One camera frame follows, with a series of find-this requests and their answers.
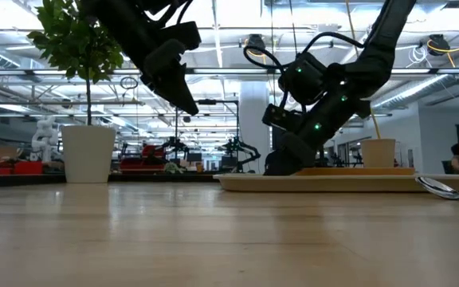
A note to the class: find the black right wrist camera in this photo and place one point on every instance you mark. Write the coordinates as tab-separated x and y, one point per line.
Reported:
303	77

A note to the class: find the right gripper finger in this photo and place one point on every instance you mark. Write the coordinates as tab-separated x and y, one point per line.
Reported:
299	149
277	165

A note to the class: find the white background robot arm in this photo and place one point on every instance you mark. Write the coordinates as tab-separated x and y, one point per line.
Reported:
44	137

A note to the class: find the small green plant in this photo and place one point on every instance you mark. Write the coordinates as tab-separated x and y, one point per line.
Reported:
173	168

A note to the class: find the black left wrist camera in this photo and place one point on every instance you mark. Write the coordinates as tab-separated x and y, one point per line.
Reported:
181	36

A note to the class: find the grey horizontal ceiling pipe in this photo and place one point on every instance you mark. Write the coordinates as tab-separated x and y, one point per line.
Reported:
54	103

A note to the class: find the silver ventilation duct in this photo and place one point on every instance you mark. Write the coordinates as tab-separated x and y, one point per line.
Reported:
420	87

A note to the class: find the black metal frame rig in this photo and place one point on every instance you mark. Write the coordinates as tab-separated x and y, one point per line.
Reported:
207	102

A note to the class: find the white plant pot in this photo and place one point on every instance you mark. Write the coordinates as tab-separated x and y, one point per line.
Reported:
88	155

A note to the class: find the black background robot arm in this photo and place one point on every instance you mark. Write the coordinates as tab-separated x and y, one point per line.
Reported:
241	148
175	144

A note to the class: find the white building pillar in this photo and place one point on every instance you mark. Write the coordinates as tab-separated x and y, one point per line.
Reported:
254	131

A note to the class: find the green leafy small tree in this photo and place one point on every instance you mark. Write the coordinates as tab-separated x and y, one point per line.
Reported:
78	40

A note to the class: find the red machine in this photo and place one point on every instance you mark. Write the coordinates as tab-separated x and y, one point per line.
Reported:
146	159

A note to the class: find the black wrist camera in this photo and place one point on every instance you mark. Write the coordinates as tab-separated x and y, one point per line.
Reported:
303	77
181	36

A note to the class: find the long ceiling light bar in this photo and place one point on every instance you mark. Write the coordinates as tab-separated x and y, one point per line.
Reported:
229	71

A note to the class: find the beige cup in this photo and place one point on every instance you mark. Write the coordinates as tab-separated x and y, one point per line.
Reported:
378	153

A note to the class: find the red box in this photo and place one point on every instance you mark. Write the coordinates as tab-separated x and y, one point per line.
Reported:
26	167

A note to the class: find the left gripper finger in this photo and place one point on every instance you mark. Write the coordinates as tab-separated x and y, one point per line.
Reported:
163	57
179	91

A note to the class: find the silver metal spoon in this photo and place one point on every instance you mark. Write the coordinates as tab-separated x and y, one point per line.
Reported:
438	188

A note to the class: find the cardboard box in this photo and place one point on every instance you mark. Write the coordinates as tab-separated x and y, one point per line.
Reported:
9	152

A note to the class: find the dark long workbench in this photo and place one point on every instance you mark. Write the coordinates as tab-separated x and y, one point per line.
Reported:
22	179

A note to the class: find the beige serving tray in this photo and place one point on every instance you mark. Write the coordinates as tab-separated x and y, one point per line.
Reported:
333	184

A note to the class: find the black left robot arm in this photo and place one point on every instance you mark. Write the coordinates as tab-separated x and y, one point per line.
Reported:
114	16

